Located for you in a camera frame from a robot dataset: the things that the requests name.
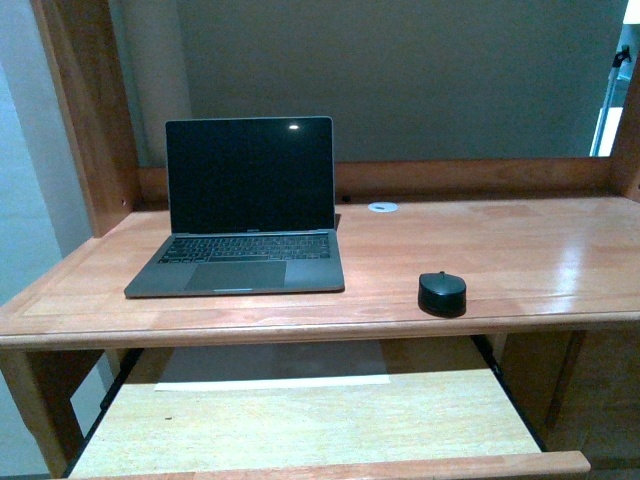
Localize black wireless mouse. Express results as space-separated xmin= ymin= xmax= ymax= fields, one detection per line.
xmin=417 ymin=271 xmax=467 ymax=318

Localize grey laptop computer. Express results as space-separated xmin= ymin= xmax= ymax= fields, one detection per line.
xmin=124 ymin=116 xmax=345 ymax=299

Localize wooden keyboard tray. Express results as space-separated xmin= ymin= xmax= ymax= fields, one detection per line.
xmin=71 ymin=337 xmax=590 ymax=479

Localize wooden desk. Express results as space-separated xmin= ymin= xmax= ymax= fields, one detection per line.
xmin=1 ymin=1 xmax=639 ymax=477

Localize white cable grommet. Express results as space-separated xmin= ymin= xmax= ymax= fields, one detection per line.
xmin=368 ymin=202 xmax=398 ymax=213

